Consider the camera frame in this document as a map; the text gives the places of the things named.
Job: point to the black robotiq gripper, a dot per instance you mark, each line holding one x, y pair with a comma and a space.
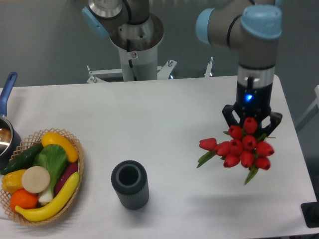
253, 103

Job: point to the red tulip bouquet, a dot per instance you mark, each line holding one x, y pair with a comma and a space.
245, 148

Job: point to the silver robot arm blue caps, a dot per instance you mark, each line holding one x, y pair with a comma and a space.
251, 27

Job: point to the black device at table edge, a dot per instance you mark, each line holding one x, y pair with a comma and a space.
311, 214

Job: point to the dark grey ribbed vase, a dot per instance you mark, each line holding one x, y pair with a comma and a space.
130, 182

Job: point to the purple sweet potato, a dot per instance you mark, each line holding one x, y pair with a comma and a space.
70, 169

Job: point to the green bok choy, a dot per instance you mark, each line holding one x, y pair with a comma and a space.
54, 159

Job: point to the yellow squash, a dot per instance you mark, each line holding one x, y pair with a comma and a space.
58, 139

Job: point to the beige round disc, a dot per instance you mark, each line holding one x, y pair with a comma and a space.
35, 179

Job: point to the yellow banana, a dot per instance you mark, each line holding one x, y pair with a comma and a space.
56, 205

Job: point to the green cucumber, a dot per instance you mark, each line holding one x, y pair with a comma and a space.
23, 160

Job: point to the orange fruit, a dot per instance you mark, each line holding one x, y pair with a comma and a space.
23, 199

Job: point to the yellow bell pepper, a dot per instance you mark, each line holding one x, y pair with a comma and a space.
12, 182

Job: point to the white frame at right edge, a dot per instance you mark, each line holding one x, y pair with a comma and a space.
309, 113

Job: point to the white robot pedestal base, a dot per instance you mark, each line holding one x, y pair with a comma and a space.
137, 46

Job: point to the blue handled saucepan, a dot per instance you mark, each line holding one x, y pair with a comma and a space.
9, 138

